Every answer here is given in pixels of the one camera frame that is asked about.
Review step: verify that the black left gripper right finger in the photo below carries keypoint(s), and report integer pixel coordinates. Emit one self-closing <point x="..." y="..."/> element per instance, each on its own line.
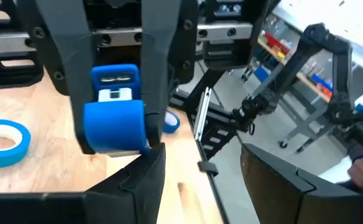
<point x="271" y="193"/>

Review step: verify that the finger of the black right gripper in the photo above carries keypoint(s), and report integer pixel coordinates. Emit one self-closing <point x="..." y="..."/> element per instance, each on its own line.
<point x="158" y="46"/>
<point x="69" y="46"/>

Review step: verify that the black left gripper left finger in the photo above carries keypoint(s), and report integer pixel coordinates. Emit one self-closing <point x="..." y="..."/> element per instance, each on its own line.
<point x="131" y="193"/>

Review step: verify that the blue mini stapler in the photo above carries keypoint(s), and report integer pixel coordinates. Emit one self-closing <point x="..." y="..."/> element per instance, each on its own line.
<point x="116" y="124"/>

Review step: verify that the dark blue tape roll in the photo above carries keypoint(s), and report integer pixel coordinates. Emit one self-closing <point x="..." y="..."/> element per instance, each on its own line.
<point x="173" y="127"/>

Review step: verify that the light blue tape roll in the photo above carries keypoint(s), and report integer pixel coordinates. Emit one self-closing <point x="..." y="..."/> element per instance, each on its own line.
<point x="23" y="146"/>

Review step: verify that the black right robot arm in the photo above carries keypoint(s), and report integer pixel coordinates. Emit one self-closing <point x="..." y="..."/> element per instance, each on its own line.
<point x="293" y="59"/>

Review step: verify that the workbench with coloured boxes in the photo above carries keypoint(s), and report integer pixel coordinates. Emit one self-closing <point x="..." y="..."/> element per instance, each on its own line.
<point x="273" y="42"/>

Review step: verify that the person's hand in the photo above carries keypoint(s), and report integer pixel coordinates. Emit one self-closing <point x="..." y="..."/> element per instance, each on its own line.
<point x="360" y="171"/>

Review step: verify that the black aluminium table frame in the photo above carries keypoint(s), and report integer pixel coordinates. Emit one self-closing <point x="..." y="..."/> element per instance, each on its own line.
<point x="209" y="77"/>

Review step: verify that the silver frame bracket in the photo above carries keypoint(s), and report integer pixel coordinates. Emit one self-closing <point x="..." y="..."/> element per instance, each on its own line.
<point x="202" y="112"/>

